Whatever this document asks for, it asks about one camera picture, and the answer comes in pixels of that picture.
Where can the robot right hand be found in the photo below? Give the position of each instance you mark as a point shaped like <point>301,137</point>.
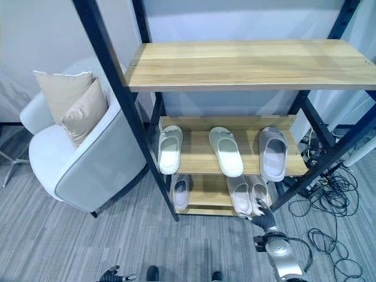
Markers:
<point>264,220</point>

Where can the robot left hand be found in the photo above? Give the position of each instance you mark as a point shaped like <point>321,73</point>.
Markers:
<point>113,276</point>

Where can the beige pink slipper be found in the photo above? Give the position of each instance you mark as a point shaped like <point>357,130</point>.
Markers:
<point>260,188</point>
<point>242,206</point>

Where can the robot left foot dark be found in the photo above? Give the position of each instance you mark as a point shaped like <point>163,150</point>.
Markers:
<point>152,274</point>

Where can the robot foot dark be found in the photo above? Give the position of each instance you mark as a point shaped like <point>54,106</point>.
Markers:
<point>217,276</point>
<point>152,274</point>

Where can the grey open-toe slipper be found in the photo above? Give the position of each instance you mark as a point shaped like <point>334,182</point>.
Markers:
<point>180,203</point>
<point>273,168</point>

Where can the small low wooden shelf board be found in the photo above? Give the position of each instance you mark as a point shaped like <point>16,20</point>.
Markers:
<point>207,191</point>

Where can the white slipper with metal buckle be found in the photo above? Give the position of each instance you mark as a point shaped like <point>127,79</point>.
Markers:
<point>229,162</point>
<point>170,160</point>

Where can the robot right foot dark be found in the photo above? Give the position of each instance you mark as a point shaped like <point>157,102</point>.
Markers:
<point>217,276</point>

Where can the wooden shelf board with backboard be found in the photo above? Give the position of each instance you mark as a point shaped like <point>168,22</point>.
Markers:
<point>199,152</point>

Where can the white armchair with grey piping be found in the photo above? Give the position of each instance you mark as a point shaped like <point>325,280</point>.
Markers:
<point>97,176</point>

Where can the white round table leg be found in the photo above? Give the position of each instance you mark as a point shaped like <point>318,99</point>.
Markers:
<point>359,152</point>

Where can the silver star chair base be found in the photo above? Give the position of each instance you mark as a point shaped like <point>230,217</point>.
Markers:
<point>13,163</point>

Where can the large light wooden shelf board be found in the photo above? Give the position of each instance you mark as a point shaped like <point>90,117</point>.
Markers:
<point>235,64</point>

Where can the small beige cushion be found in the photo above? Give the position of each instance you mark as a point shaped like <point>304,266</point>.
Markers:
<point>85,117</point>

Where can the large beige cushion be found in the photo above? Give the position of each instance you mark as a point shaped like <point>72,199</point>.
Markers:
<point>61,94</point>

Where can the black metal shoe rack frame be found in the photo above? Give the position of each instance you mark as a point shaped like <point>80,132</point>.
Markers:
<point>116,73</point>

